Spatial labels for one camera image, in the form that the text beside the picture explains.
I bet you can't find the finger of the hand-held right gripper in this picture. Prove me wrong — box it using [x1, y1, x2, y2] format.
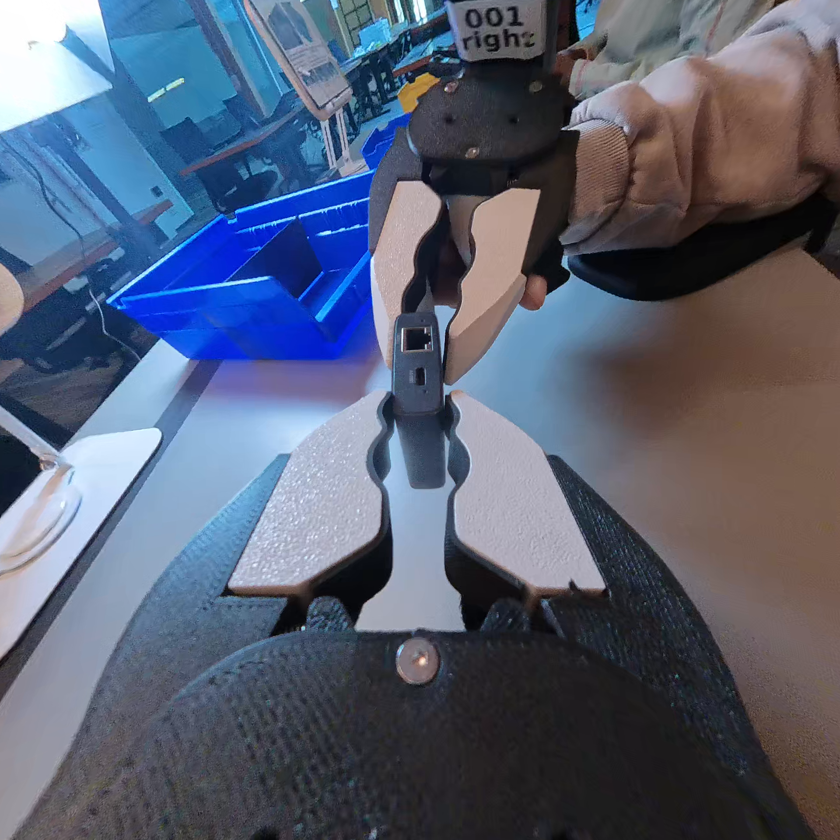
[371, 180, 451, 388]
[444, 188, 542, 387]

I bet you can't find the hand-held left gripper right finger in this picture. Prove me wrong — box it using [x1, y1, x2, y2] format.
[444, 390, 608, 605]

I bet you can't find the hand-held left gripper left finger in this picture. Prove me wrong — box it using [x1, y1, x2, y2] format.
[227, 390, 395, 608]

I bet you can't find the black ethernet port adapter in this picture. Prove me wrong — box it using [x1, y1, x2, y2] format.
[392, 313, 448, 490]

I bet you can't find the person's right forearm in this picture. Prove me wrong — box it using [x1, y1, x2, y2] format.
[561, 0, 840, 257]

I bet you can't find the person's right hand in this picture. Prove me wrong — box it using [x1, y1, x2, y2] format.
[427, 196, 547, 311]

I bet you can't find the yellow plastic bin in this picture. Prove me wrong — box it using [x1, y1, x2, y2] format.
[397, 72, 441, 111]

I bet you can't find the blue plastic bin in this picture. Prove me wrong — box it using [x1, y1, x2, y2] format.
[361, 117, 413, 172]
[107, 169, 380, 362]

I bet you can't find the person's torso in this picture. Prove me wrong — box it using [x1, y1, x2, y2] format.
[567, 0, 782, 101]

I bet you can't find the wooden table with black legs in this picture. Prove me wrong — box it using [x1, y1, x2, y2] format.
[180, 108, 311, 198]
[0, 200, 175, 316]

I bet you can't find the wooden board document stand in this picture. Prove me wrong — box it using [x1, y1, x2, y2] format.
[244, 0, 371, 178]

